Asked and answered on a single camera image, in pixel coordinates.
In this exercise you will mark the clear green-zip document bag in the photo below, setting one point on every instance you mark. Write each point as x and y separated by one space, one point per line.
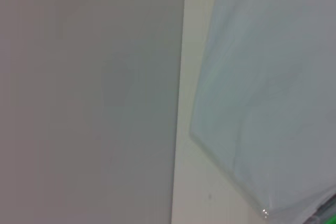
262 90

